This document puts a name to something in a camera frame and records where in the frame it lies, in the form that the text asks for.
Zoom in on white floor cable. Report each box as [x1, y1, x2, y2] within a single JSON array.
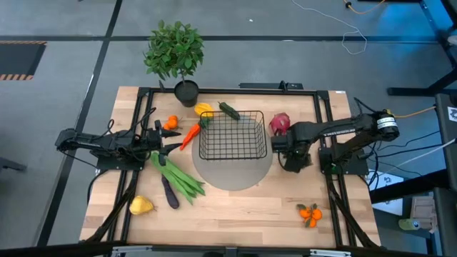
[[291, 0, 368, 56]]

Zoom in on black wire basket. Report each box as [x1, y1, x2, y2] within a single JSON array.
[[199, 110, 268, 161]]

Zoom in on small orange mandarin pair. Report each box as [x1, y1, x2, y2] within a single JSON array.
[[163, 114, 179, 131]]

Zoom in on black aluminium table frame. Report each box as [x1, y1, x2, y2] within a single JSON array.
[[85, 86, 381, 249]]

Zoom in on round grey mat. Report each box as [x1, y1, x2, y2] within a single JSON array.
[[191, 121, 274, 192]]

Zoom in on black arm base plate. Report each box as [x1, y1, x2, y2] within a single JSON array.
[[318, 146, 369, 176], [96, 142, 147, 171]]

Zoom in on black cable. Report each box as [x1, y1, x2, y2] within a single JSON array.
[[374, 130, 442, 153], [371, 143, 443, 160]]

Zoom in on yellow toy pear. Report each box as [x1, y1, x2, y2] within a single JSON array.
[[129, 195, 156, 216]]

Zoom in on dark green toy cucumber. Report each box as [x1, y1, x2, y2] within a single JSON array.
[[218, 101, 241, 121]]

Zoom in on black table stand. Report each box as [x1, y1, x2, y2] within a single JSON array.
[[387, 0, 457, 97]]

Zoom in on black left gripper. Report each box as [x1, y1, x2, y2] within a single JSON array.
[[144, 120, 184, 166]]

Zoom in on orange toy carrot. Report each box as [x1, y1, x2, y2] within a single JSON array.
[[179, 118, 210, 151]]

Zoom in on silver bracket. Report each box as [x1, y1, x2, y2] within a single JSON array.
[[309, 248, 353, 257], [111, 245, 154, 256]]

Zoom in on brown cardboard box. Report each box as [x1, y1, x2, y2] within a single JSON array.
[[410, 196, 437, 229]]

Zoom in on yellow extension cable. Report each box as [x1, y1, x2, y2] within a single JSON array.
[[394, 105, 437, 119]]

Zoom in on white printed paper sheet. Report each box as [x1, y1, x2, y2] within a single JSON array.
[[366, 170, 405, 216]]

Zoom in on potted green plant black pot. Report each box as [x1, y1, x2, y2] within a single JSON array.
[[143, 19, 205, 108]]

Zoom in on purple toy eggplant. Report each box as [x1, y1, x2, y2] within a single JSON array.
[[161, 174, 180, 210]]

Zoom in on orange floor cable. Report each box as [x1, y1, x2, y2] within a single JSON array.
[[343, 0, 387, 15]]

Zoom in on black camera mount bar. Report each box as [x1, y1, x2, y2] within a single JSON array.
[[238, 81, 304, 91]]

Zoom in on pink toy dragon fruit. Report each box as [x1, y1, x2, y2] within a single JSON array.
[[268, 112, 291, 136]]

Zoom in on black side desk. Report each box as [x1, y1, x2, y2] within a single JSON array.
[[434, 93, 457, 257]]

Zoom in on black floor mat hazard stripes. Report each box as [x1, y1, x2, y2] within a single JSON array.
[[0, 40, 48, 81]]

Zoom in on green bottle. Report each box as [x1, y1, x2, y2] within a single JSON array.
[[398, 218, 422, 231]]

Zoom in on orange mandarin cluster with leaves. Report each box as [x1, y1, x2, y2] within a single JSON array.
[[296, 203, 323, 228]]

